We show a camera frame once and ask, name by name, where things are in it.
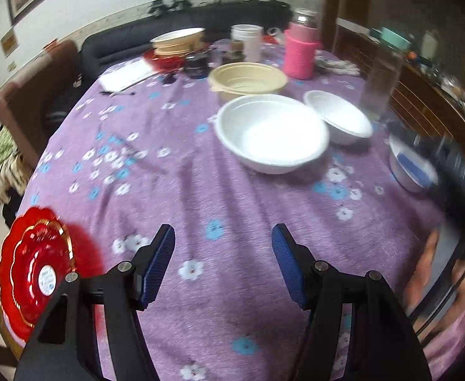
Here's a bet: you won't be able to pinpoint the white plastic jar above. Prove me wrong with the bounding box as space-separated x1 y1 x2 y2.
231 24 265 63

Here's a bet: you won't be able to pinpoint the dark glass jar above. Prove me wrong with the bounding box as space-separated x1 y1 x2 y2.
184 50 210 80

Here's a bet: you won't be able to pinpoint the black sofa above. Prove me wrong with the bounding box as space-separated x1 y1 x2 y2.
80 2 292 82

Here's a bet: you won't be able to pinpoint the wooden cabinet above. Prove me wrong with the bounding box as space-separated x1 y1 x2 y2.
336 18 465 159

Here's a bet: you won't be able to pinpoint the small white bowl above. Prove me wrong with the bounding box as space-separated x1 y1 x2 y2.
388 137 439 193

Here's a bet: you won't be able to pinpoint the large white bowl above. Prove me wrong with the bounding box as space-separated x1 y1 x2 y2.
216 94 330 175

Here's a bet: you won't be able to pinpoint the teal container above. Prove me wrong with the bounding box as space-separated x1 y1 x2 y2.
379 27 411 50

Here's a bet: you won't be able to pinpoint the red flower-shaped plate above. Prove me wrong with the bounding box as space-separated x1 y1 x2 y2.
0 205 102 344

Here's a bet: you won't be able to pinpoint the clear plastic bottle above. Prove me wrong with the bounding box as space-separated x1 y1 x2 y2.
359 36 405 123

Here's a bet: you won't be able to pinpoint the stack of beige bowls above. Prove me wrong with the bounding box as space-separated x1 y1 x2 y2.
150 27 206 57

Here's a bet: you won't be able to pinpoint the brown chair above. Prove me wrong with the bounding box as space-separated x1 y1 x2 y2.
0 40 80 159

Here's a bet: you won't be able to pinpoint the purple floral tablecloth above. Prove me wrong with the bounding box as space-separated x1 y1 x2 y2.
16 34 465 381

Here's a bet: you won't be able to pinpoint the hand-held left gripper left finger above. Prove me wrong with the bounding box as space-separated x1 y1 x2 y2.
14 224 176 381

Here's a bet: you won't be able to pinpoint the person's right forearm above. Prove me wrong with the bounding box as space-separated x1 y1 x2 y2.
404 232 465 328

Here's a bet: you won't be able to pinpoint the white work gloves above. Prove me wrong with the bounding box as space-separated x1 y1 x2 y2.
316 57 361 77

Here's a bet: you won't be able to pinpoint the pink knitted sleeve bottle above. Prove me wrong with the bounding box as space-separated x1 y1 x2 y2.
283 8 322 80

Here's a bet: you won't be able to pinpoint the beige plastic bowl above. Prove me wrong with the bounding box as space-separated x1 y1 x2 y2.
208 63 289 104

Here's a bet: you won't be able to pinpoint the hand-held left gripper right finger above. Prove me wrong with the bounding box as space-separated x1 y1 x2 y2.
271 224 432 381

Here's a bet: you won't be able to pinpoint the small wall plaque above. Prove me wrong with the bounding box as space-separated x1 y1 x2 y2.
0 32 18 57

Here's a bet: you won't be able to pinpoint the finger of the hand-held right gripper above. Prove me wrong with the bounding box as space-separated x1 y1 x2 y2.
397 153 441 186
389 123 451 155

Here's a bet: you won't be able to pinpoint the white paper sheet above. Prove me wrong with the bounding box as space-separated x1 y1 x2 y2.
99 61 158 93

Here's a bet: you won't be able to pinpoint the red bowl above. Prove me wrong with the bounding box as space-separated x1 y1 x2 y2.
143 49 187 72

